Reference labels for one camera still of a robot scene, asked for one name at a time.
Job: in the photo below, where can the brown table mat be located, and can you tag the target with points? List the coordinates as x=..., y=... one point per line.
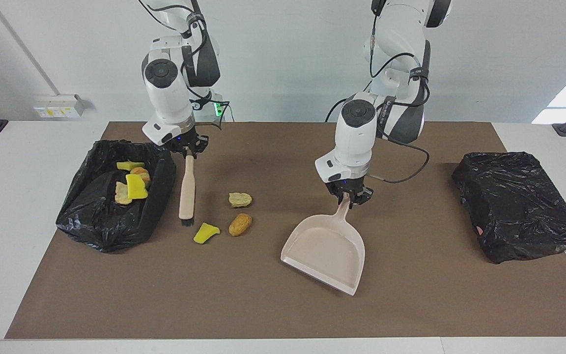
x=263, y=314

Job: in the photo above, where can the beige plastic dustpan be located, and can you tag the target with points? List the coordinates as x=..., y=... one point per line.
x=322, y=250

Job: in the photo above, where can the open bin with black bag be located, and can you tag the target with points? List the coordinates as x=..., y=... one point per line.
x=96, y=221

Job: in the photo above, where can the pale foam piece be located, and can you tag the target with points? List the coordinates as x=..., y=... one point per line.
x=240, y=199

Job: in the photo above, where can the closed black trash bag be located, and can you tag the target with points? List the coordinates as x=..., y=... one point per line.
x=514, y=206

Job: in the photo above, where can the notched yellow sponge piece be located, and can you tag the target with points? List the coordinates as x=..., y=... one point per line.
x=136, y=188

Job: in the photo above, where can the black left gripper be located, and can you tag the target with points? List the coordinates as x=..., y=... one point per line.
x=349, y=187

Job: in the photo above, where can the yellow sponge wedge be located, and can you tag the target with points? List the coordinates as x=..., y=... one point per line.
x=205, y=233

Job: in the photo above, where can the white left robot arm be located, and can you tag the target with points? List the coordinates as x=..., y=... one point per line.
x=356, y=142

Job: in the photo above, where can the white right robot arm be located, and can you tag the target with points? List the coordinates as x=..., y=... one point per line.
x=165, y=98

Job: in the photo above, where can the beige brush with black bristles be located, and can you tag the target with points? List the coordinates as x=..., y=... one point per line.
x=187, y=191

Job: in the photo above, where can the orange and white foam chunk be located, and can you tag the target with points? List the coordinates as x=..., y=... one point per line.
x=141, y=172

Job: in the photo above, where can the brown bread nugget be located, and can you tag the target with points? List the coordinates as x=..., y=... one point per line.
x=240, y=224

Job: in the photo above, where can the green and yellow sponge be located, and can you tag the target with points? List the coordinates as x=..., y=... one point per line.
x=129, y=165

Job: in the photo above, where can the pale yellow foam chunk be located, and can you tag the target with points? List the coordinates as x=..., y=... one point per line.
x=121, y=194

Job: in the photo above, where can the white wall outlet box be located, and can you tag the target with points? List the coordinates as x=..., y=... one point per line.
x=57, y=109

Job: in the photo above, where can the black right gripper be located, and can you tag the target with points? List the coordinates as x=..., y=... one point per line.
x=189, y=141

